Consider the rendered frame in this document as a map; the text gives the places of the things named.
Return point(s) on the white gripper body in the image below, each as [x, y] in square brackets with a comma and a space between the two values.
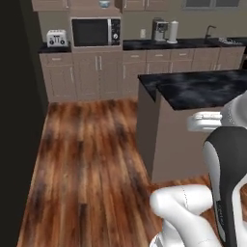
[204, 122]

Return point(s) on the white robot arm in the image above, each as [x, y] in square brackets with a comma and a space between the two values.
[180, 205]

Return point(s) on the pale blue bowl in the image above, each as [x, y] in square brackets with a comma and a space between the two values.
[104, 4]

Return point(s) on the beige kitchen island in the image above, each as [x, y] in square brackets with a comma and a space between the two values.
[173, 144]

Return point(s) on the dark sink tap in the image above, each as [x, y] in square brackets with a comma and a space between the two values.
[209, 31]

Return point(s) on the white paper towel roll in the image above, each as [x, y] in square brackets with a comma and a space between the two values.
[173, 32]

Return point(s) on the silver coffee machine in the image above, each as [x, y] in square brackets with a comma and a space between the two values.
[159, 30]

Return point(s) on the beige lower cupboard run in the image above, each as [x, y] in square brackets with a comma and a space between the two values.
[96, 77]

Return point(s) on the grey framed window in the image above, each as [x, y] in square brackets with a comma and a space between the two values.
[210, 3]

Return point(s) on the black microwave oven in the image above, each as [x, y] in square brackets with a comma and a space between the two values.
[91, 32]

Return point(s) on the white toaster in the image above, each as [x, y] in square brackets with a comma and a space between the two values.
[57, 38]

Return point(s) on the white wall outlet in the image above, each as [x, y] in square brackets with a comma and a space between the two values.
[142, 33]

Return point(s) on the beige wall cupboard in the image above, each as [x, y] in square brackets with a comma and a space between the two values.
[144, 4]
[49, 4]

